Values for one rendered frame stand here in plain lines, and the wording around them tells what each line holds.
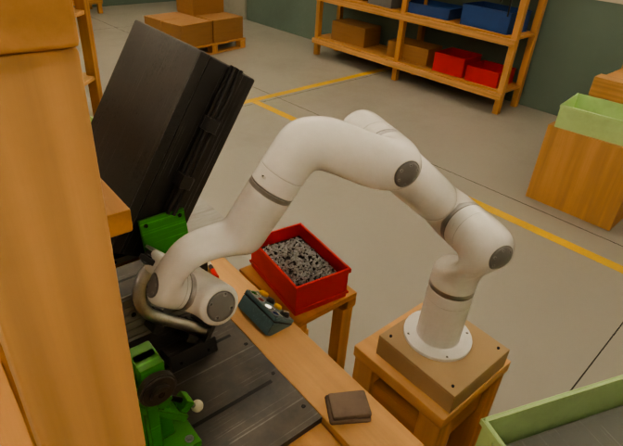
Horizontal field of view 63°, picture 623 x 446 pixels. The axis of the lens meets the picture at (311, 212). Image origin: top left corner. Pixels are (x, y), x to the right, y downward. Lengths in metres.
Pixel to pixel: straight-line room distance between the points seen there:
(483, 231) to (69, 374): 0.93
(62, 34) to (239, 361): 1.14
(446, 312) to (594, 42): 5.25
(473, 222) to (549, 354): 1.87
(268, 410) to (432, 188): 0.65
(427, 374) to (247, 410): 0.47
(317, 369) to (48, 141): 1.11
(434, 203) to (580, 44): 5.42
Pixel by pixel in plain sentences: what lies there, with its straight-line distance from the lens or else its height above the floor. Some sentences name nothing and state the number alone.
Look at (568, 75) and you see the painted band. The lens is 6.51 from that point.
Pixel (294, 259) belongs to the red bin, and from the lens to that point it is 1.76.
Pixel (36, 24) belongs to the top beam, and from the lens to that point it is 0.36.
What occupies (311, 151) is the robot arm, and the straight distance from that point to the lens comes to 0.90.
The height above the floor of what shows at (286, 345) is 0.90.
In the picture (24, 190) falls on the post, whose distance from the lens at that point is 0.40.
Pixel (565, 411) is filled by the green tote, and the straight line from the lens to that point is 1.51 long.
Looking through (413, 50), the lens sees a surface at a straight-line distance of 6.84.
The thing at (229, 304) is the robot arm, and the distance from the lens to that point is 1.01.
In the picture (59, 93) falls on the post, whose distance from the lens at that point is 0.38.
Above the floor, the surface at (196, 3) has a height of 0.61.
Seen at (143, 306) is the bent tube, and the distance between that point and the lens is 1.29.
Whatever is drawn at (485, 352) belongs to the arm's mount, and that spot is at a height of 0.92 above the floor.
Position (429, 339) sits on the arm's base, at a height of 0.95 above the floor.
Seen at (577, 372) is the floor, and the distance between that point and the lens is 3.01.
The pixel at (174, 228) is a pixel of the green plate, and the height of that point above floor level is 1.23.
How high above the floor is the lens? 1.94
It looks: 31 degrees down
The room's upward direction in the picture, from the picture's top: 4 degrees clockwise
